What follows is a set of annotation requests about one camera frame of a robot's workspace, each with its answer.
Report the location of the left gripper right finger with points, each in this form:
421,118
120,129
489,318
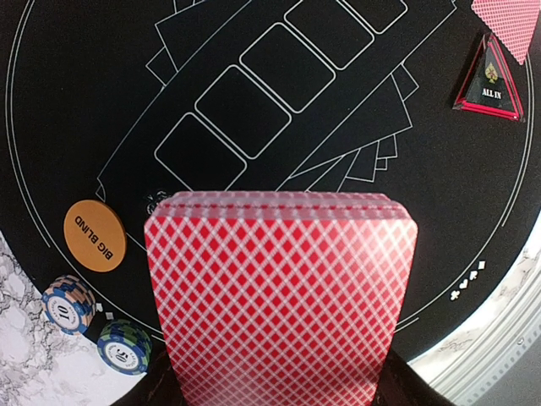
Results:
400,385

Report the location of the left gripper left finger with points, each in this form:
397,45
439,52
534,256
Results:
160,389

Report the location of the green chip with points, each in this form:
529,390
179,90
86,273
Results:
125,347

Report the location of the grey chip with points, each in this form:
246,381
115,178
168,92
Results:
70,304

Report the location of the red playing card deck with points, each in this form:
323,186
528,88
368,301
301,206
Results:
279,298

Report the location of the orange big blind button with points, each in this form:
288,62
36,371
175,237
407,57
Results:
95,235

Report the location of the red triangle all-in marker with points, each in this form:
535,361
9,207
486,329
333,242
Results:
488,87

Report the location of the red card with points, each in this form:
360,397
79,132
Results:
512,21

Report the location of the round black poker mat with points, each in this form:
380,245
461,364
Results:
128,102

